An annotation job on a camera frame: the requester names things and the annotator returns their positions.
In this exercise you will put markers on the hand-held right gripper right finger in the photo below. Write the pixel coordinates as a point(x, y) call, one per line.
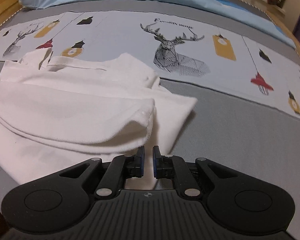
point(155, 163)

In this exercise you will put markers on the white shirt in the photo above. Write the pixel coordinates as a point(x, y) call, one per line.
point(65, 110)

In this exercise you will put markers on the deer print bed sheet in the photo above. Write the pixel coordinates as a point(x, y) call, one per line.
point(2, 5)

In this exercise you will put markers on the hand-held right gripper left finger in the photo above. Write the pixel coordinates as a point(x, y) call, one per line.
point(141, 163)

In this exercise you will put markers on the grey deer print bedsheet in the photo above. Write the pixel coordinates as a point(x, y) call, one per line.
point(227, 130)

